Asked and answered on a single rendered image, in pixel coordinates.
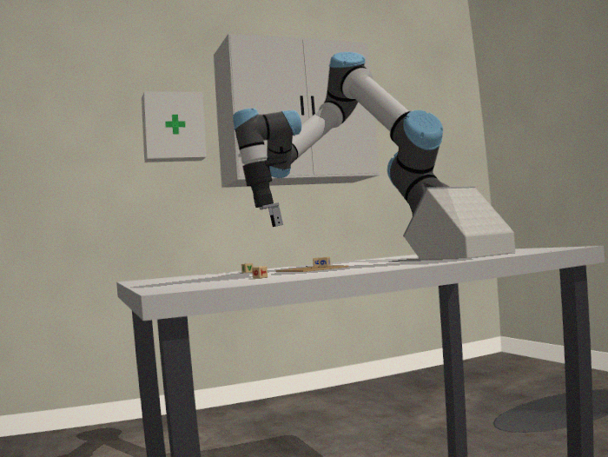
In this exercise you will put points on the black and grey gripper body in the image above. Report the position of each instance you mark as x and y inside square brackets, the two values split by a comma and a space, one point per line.
[257, 172]

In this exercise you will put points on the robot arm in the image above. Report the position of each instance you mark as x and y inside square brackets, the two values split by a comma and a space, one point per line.
[411, 169]

